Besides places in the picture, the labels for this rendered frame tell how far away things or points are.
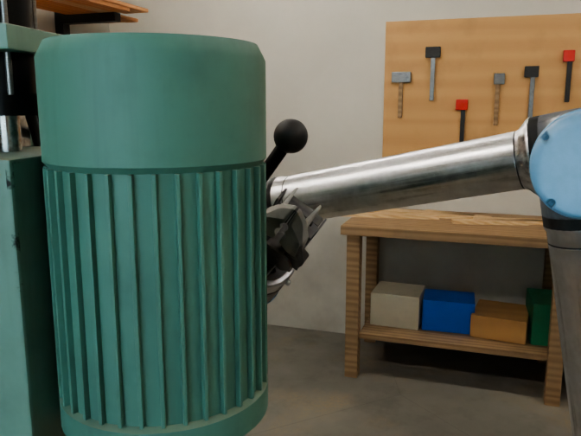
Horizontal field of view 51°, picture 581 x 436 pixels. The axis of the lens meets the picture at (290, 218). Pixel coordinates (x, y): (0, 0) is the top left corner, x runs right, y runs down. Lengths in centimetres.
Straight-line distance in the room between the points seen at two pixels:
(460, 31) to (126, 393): 336
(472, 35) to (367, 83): 64
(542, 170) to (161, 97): 46
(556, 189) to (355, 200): 36
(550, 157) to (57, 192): 52
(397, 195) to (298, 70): 295
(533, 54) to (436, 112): 59
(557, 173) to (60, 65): 53
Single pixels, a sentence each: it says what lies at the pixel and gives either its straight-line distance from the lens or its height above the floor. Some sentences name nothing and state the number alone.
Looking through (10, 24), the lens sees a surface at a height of 152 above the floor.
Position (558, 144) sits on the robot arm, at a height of 142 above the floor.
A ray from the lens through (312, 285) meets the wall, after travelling 399.
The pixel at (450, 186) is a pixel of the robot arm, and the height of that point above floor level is 134.
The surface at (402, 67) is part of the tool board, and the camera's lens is 370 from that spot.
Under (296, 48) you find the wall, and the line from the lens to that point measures 387.
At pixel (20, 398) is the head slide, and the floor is 123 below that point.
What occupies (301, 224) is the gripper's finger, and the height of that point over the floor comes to 132.
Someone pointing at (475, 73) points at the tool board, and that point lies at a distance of 366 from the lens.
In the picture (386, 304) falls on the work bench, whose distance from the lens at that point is 343.
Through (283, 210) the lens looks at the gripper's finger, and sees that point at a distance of 70.
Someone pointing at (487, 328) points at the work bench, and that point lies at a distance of 340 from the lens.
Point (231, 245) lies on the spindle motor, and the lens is 45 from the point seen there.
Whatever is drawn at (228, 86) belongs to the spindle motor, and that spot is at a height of 147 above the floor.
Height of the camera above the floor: 146
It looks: 10 degrees down
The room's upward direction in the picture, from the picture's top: straight up
